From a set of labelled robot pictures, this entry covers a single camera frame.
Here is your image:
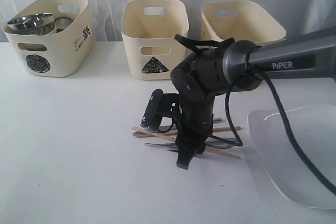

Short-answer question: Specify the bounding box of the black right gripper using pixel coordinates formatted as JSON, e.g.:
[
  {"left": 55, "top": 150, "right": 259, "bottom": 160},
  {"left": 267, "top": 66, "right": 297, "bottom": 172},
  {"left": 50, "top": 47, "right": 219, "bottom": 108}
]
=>
[{"left": 176, "top": 95, "right": 214, "bottom": 169}]

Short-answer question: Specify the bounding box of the steel mug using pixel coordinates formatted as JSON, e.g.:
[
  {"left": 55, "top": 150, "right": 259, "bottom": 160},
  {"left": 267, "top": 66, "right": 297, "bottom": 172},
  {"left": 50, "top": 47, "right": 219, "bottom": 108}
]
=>
[
  {"left": 18, "top": 43, "right": 47, "bottom": 52},
  {"left": 55, "top": 17, "right": 73, "bottom": 33}
]

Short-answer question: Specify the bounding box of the stainless steel bowl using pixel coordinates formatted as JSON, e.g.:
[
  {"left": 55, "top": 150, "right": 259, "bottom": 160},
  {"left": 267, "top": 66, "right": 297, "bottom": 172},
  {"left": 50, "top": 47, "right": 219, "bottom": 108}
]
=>
[{"left": 7, "top": 13, "right": 55, "bottom": 36}]

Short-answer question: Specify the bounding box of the white ceramic bowl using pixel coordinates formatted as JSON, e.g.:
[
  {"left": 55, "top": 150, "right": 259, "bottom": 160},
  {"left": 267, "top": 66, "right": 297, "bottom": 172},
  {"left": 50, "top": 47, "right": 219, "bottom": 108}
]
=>
[{"left": 37, "top": 23, "right": 57, "bottom": 36}]

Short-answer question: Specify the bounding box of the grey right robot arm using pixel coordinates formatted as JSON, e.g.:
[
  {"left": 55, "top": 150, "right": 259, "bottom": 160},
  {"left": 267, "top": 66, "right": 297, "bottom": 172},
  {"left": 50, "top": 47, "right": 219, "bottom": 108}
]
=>
[{"left": 171, "top": 27, "right": 335, "bottom": 169}]

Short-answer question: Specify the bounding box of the steel table knife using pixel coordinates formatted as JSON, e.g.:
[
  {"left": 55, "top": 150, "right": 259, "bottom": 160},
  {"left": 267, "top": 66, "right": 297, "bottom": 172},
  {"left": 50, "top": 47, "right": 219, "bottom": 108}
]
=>
[{"left": 132, "top": 118, "right": 223, "bottom": 138}]

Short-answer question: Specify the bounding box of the wooden chopstick diagonal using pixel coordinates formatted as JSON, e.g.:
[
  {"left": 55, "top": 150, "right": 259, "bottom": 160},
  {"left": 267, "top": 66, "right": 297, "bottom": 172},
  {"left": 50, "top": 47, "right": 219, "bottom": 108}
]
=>
[{"left": 132, "top": 126, "right": 240, "bottom": 159}]

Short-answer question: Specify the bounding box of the white square plate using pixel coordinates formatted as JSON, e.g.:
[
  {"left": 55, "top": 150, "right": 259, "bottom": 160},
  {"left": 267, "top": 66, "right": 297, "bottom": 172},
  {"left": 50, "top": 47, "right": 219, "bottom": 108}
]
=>
[{"left": 248, "top": 104, "right": 335, "bottom": 209}]

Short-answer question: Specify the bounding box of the cream bin with triangle mark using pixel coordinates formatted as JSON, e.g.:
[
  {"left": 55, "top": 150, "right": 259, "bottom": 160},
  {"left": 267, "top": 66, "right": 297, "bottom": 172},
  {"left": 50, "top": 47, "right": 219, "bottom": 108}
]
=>
[{"left": 121, "top": 0, "right": 189, "bottom": 80}]

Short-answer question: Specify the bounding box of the cream bin with square mark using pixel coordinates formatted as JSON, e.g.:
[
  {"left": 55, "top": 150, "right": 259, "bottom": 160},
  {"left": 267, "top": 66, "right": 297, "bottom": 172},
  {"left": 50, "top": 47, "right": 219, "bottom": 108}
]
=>
[{"left": 201, "top": 0, "right": 287, "bottom": 45}]

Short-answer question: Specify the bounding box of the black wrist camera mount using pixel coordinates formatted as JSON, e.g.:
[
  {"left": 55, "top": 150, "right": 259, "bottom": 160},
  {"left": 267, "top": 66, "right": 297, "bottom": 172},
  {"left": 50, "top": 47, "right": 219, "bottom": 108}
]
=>
[{"left": 140, "top": 89, "right": 179, "bottom": 133}]

